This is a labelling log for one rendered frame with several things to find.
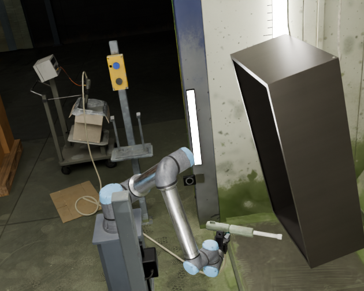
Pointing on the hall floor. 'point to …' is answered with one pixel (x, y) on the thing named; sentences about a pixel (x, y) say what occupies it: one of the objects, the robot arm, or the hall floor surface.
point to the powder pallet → (7, 170)
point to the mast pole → (129, 239)
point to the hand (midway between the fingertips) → (225, 230)
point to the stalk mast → (130, 134)
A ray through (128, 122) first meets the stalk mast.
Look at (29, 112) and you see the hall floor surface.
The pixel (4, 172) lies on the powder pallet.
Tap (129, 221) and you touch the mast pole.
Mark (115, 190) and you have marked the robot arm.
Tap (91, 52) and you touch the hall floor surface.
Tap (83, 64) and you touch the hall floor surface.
